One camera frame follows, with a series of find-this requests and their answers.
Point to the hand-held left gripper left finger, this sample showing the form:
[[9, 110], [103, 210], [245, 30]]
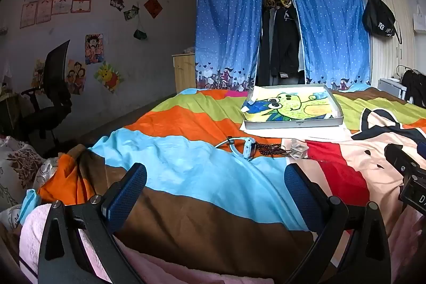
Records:
[[126, 194]]

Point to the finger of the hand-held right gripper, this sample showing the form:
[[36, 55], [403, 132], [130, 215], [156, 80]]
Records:
[[422, 150], [401, 159]]

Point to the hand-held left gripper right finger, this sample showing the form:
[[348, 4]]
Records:
[[301, 197]]

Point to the light blue smartwatch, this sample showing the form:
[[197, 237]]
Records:
[[248, 148]]

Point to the white shallow tray box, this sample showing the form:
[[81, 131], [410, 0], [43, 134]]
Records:
[[293, 122]]

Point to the black backpack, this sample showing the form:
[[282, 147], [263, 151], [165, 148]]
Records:
[[416, 86]]

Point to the white low box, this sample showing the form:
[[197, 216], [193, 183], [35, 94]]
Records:
[[391, 87]]

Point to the white paper sheet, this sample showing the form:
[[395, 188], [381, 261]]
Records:
[[263, 133]]

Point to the colourful striped bed blanket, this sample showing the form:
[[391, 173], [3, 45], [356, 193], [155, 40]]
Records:
[[206, 177]]

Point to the grey patterned pillow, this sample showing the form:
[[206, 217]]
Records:
[[46, 171]]

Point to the light blue cloth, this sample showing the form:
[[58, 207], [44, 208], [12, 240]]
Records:
[[29, 204]]

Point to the white wardrobe doors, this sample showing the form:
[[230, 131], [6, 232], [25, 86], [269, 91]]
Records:
[[404, 47]]

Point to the pink towel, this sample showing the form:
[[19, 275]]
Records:
[[31, 237]]

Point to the floral pillow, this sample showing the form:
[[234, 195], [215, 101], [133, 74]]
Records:
[[16, 167]]

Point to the yellow bear sun poster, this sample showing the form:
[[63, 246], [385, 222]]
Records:
[[108, 76]]

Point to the cartoon family poster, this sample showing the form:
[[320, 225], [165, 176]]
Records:
[[76, 77]]

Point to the white paper bag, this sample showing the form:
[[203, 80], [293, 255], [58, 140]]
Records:
[[420, 19]]

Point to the black office chair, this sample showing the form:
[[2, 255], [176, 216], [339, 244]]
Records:
[[55, 84]]

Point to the wooden cabinet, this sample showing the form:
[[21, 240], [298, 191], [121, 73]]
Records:
[[183, 72]]

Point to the blue dotted wardrobe curtain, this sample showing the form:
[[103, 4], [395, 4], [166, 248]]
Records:
[[226, 27], [332, 27]]

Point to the cartoon boy poster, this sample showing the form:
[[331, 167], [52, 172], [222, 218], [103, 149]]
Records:
[[94, 49]]

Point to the green hanging pouch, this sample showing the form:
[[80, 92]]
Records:
[[140, 34]]

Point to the hanging dark clothes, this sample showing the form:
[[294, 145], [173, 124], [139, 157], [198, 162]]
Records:
[[283, 37]]

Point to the red diamond paper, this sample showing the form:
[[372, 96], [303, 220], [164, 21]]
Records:
[[153, 7]]

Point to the small wall photo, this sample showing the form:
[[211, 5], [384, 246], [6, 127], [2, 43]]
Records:
[[131, 13], [117, 3]]

